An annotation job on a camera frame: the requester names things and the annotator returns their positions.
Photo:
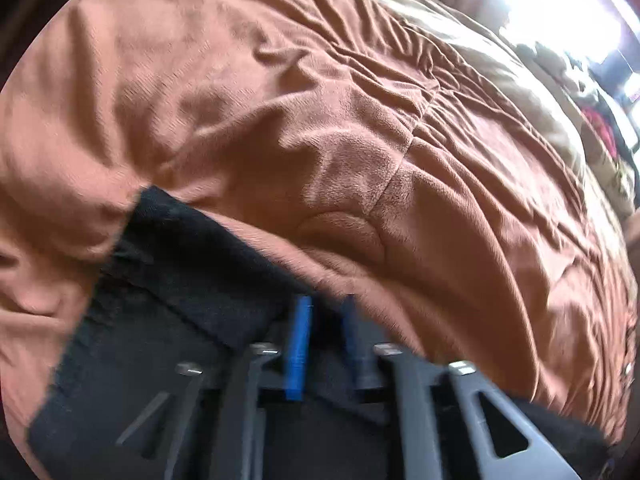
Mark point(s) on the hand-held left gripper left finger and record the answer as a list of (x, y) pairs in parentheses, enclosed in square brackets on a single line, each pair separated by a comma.
[(297, 350)]

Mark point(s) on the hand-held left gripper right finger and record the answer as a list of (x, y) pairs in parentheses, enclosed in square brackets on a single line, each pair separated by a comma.
[(357, 345)]

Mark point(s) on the black towel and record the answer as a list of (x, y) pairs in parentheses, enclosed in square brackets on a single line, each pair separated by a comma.
[(150, 285)]

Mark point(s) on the brown blanket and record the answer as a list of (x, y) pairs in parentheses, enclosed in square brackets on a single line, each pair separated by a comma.
[(250, 110)]

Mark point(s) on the beige duvet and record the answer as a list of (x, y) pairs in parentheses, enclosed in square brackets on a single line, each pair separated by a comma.
[(475, 45)]

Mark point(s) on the pile of clothes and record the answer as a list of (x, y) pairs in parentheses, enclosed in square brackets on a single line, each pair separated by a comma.
[(600, 125)]

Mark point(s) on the bright window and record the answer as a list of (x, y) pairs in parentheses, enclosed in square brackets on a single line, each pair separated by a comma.
[(550, 0)]

